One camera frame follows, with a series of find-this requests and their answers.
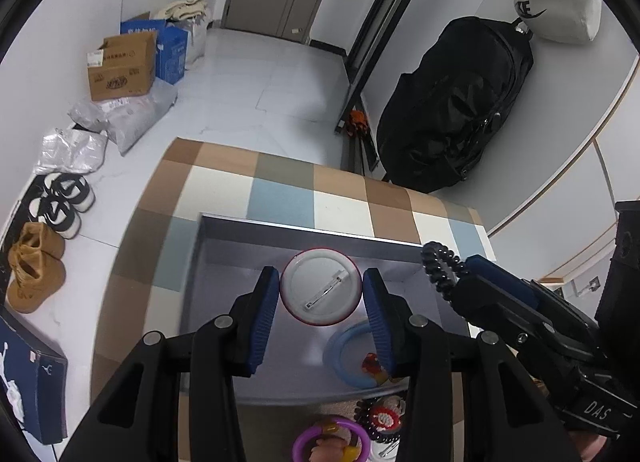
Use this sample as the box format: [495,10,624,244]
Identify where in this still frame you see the dark blue shoe box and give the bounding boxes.
[0,315,68,445]

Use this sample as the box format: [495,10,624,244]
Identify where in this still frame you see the person's right hand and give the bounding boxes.
[569,429,613,462]

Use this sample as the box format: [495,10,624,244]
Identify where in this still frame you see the purple ring hair tie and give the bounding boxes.
[292,418,372,462]

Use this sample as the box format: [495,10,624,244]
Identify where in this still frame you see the silver plastic parcel bag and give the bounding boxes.
[34,127,109,175]

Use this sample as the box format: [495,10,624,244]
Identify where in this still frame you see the black spiral hair tie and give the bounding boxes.
[421,241,469,304]

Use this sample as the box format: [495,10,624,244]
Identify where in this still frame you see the brown cardboard box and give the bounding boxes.
[87,31,158,102]

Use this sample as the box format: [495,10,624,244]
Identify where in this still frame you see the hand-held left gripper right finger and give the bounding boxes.
[362,267,583,462]

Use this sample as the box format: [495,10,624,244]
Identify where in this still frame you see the blue ring hair tie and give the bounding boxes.
[327,319,403,389]

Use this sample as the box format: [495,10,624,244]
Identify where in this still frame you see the tan suede boot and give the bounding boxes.
[7,222,66,273]
[6,252,67,314]

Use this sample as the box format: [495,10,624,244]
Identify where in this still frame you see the black backpack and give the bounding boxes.
[375,16,535,194]

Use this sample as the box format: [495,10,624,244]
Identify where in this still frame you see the cream fabric bag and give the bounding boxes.
[152,0,208,66]

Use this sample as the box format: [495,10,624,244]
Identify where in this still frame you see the black white sneaker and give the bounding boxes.
[42,172,96,213]
[28,195,82,239]

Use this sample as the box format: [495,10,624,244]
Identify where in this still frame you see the orange strap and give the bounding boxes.
[345,110,370,139]

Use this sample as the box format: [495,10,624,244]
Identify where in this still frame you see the blue cardboard box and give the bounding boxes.
[120,17,190,84]

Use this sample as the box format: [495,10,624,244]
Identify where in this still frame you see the grey plastic parcel bag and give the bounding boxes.
[67,80,179,157]

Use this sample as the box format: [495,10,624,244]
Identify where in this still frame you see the black folded stand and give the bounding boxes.
[334,0,451,184]

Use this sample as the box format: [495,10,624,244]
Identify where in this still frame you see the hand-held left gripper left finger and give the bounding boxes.
[60,266,281,462]

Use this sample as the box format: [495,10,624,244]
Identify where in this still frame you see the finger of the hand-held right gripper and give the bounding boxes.
[449,273,608,375]
[465,255,598,328]

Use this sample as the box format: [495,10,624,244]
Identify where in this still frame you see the grey shallow tray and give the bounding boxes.
[179,213,472,405]

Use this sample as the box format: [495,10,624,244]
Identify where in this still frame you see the round white pin badge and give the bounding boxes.
[280,248,363,327]

